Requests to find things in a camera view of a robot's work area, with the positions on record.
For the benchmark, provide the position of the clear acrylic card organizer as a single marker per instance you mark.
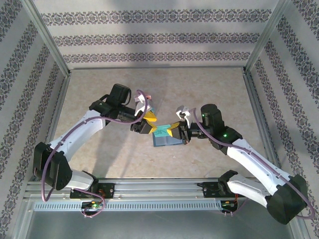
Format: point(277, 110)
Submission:
point(153, 109)

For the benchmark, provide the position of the red white april card stack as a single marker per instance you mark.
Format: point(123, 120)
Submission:
point(148, 96)

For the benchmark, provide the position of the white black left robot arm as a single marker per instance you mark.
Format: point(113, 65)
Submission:
point(74, 134)

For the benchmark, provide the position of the aluminium corner post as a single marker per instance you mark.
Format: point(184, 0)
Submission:
point(47, 37)
point(266, 37)

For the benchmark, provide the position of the aluminium table side rail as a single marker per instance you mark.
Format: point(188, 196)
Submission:
point(258, 112)
point(63, 87)

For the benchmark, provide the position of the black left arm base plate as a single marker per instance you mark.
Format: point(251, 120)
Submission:
point(109, 190)

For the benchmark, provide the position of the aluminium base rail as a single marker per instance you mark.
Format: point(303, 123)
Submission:
point(159, 186)

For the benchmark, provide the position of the small controller board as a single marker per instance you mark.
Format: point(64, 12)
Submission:
point(228, 204)
point(93, 205)

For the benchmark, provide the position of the aluminium table back rail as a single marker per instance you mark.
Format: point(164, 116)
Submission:
point(157, 67)

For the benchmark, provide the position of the grey metal panel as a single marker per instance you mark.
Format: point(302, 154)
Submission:
point(159, 226)

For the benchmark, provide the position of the teal card holder wallet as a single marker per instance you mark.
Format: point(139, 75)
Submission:
point(169, 142)

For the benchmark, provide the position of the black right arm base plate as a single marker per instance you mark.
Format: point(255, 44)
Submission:
point(208, 189)

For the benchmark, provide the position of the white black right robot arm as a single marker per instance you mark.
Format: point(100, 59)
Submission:
point(254, 161)

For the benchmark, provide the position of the teal VIP card stack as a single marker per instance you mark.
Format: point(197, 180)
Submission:
point(153, 111)

